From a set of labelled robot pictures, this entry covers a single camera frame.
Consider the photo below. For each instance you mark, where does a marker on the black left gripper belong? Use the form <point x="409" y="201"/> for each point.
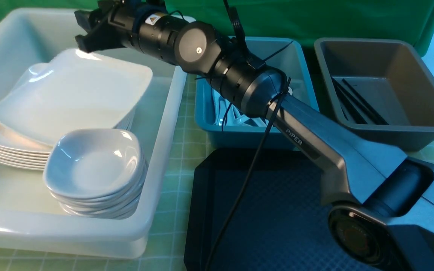
<point x="108" y="26"/>

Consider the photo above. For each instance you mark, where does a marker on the large white square rice plate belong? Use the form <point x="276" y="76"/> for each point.
<point x="75" y="90"/>

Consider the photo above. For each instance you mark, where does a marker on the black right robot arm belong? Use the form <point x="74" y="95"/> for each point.
<point x="383" y="200"/>

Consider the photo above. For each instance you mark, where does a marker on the stack of white square plates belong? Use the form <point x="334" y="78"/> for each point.
<point x="21" y="152"/>

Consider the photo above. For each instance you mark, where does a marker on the white spoons pile in bin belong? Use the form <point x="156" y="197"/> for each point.
<point x="227" y="114"/>

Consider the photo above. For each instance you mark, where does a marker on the stack of white small bowls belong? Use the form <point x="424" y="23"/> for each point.
<point x="97" y="173"/>

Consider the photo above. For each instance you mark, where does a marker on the teal plastic bin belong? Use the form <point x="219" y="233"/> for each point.
<point x="282" y="53"/>

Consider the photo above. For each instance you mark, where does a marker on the large white plastic tub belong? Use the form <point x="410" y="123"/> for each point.
<point x="30" y="218"/>

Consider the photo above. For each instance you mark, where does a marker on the black chopsticks bundle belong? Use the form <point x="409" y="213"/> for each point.
<point x="355" y="107"/>

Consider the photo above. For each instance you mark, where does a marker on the black serving tray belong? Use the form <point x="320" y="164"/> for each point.
<point x="279" y="225"/>

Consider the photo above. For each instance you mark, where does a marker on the brown plastic bin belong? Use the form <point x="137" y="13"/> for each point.
<point x="391" y="77"/>

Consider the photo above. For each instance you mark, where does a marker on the green backdrop cloth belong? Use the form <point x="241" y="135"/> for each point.
<point x="411" y="21"/>

